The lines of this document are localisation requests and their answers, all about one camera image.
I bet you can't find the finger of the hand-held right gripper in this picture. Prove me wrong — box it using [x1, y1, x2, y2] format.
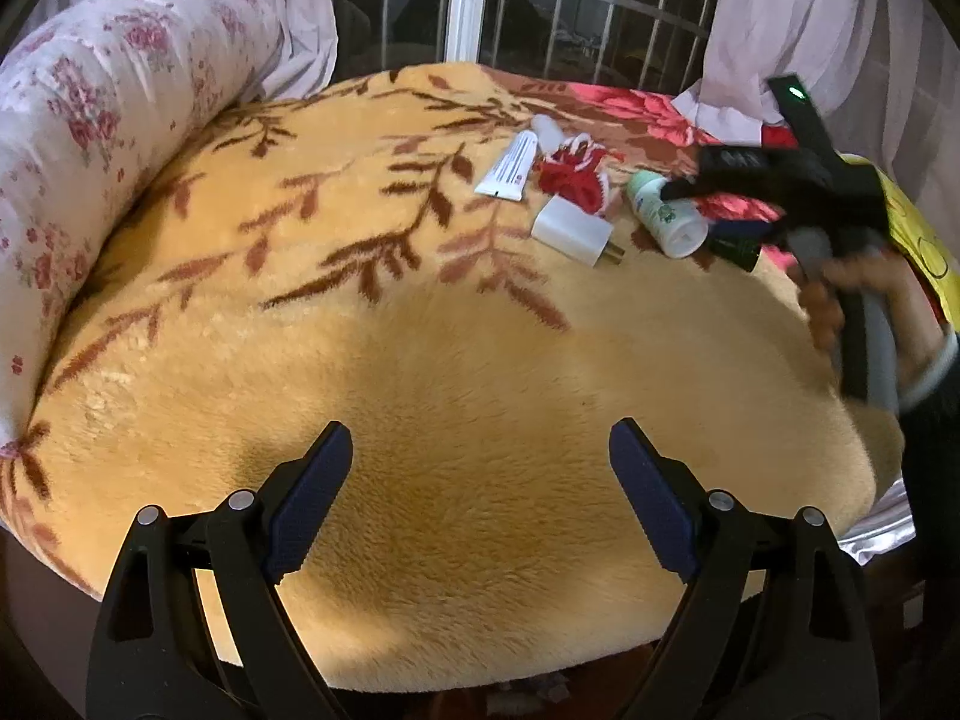
[660, 146, 796, 205]
[707, 219, 788, 273]

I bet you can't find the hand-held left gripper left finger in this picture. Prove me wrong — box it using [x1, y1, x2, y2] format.
[86, 420, 355, 720]

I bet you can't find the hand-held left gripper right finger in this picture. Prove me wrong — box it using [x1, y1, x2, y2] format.
[609, 417, 880, 720]

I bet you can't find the white bottle with green cap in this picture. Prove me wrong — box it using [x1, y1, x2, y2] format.
[626, 169, 710, 260]

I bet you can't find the person's right hand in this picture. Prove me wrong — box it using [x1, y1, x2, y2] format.
[796, 246, 949, 392]

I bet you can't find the red white knitted ornament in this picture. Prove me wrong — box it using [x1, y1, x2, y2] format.
[531, 114, 622, 215]

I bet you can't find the white plug charger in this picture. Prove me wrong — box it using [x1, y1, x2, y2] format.
[531, 196, 627, 269]

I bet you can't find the white sheer curtain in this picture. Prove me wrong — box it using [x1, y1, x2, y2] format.
[150, 0, 338, 102]
[690, 0, 960, 241]

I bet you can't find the yellow floral plush blanket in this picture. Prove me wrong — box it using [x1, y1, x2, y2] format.
[0, 64, 905, 695]

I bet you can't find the white framed barred window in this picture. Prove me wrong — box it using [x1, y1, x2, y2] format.
[322, 0, 732, 91]

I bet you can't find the white satin bed sheet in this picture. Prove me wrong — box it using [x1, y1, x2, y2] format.
[836, 476, 920, 567]

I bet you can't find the white squeeze tube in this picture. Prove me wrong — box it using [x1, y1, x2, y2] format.
[474, 130, 539, 202]

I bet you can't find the pink floral bolster pillow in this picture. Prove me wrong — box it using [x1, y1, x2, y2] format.
[0, 0, 282, 458]

